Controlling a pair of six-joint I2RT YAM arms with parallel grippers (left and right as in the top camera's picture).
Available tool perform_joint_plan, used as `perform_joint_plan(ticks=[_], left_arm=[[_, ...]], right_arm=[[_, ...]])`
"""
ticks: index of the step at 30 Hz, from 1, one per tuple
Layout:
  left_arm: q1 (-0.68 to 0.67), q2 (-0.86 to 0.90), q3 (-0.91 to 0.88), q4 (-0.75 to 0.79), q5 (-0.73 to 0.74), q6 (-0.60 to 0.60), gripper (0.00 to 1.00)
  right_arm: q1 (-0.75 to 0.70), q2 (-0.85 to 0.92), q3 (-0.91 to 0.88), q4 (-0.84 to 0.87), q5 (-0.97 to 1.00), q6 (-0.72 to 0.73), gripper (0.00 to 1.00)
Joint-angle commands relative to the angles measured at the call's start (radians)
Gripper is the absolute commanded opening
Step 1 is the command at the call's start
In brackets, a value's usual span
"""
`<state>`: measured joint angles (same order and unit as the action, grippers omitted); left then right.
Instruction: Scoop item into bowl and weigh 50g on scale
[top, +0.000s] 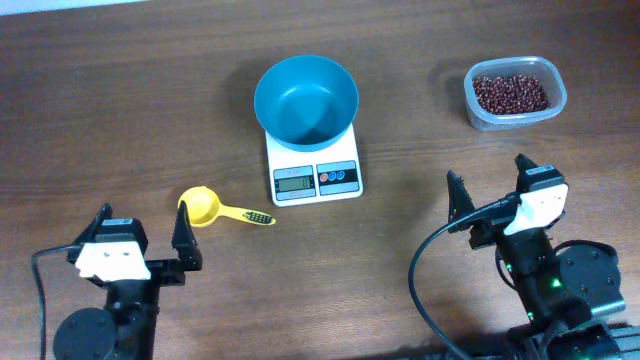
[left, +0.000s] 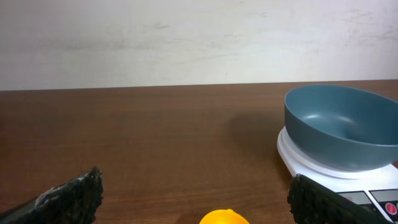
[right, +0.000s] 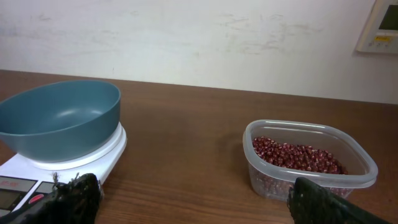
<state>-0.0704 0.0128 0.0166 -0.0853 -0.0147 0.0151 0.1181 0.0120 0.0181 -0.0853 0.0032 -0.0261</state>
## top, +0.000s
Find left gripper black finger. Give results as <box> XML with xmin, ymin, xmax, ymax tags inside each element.
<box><xmin>171</xmin><ymin>200</ymin><xmax>203</xmax><ymax>271</ymax></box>
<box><xmin>72</xmin><ymin>203</ymin><xmax>113</xmax><ymax>245</ymax></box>

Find yellow measuring scoop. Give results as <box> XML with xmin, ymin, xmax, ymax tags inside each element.
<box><xmin>178</xmin><ymin>186</ymin><xmax>276</xmax><ymax>228</ymax></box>

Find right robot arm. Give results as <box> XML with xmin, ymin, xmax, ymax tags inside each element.
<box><xmin>447</xmin><ymin>154</ymin><xmax>625</xmax><ymax>359</ymax></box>

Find teal plastic bowl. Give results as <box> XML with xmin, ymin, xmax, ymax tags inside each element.
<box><xmin>253</xmin><ymin>55</ymin><xmax>360</xmax><ymax>152</ymax></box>

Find red beans in container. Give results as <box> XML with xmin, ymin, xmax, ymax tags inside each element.
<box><xmin>472</xmin><ymin>75</ymin><xmax>550</xmax><ymax>115</ymax></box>

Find left black cable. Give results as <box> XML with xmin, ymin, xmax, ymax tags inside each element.
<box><xmin>31</xmin><ymin>243</ymin><xmax>81</xmax><ymax>360</ymax></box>

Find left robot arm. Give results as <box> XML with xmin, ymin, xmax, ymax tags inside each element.
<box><xmin>53</xmin><ymin>201</ymin><xmax>203</xmax><ymax>360</ymax></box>

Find clear plastic container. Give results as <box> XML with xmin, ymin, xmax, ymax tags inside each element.
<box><xmin>463</xmin><ymin>56</ymin><xmax>568</xmax><ymax>131</ymax></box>

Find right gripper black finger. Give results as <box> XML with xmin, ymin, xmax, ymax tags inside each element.
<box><xmin>514</xmin><ymin>153</ymin><xmax>537</xmax><ymax>193</ymax></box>
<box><xmin>446</xmin><ymin>170</ymin><xmax>476</xmax><ymax>233</ymax></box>

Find white digital kitchen scale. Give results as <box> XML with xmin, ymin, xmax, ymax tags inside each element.
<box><xmin>265</xmin><ymin>126</ymin><xmax>364</xmax><ymax>207</ymax></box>

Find aluminium frame rail base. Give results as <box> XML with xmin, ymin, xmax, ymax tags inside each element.
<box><xmin>394</xmin><ymin>322</ymin><xmax>640</xmax><ymax>360</ymax></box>

